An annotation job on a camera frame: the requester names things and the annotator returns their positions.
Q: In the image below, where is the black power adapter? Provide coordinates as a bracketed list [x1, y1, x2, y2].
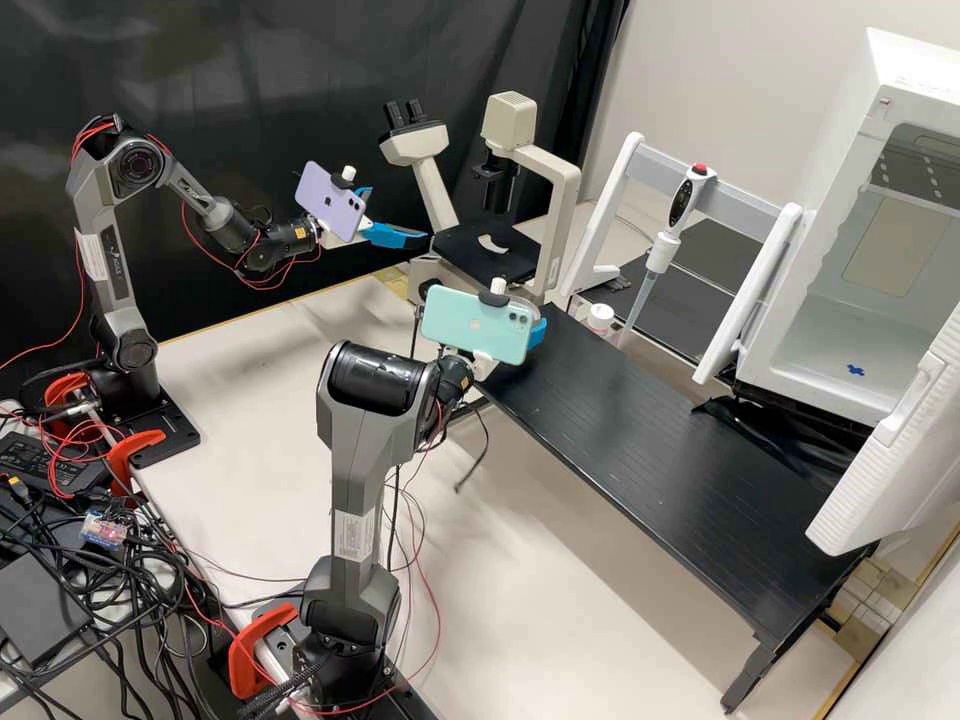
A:
[0, 431, 111, 498]

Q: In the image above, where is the black flat box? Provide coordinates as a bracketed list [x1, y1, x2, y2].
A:
[0, 553, 94, 669]

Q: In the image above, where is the black platform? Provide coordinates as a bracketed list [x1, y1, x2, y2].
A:
[577, 215, 879, 481]
[476, 299, 879, 714]

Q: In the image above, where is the red clamp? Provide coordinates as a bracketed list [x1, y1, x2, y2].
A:
[108, 428, 167, 483]
[227, 602, 300, 700]
[41, 371, 95, 425]

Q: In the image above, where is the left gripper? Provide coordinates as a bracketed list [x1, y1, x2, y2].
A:
[352, 185, 431, 251]

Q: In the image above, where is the right wrist camera phone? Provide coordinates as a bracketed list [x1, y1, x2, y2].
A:
[418, 275, 537, 368]

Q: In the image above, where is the left wrist camera phone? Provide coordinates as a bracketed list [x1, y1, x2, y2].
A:
[293, 163, 371, 244]

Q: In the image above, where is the pipette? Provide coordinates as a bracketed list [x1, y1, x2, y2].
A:
[616, 159, 715, 350]

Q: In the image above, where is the white incubator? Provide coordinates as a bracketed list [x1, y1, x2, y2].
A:
[733, 26, 960, 430]

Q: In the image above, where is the incubator door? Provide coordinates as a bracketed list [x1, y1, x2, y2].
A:
[806, 305, 960, 558]

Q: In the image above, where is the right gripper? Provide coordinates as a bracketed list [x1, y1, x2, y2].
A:
[472, 317, 548, 379]

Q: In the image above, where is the small circuit board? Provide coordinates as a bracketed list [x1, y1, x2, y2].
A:
[80, 509, 133, 546]

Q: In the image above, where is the cream microscope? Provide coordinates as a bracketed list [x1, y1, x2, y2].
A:
[378, 91, 583, 313]

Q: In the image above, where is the white pipette stand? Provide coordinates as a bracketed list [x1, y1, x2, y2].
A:
[558, 131, 805, 388]

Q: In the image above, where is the wrist camera phone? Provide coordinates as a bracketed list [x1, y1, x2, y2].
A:
[418, 275, 537, 368]
[293, 163, 371, 244]

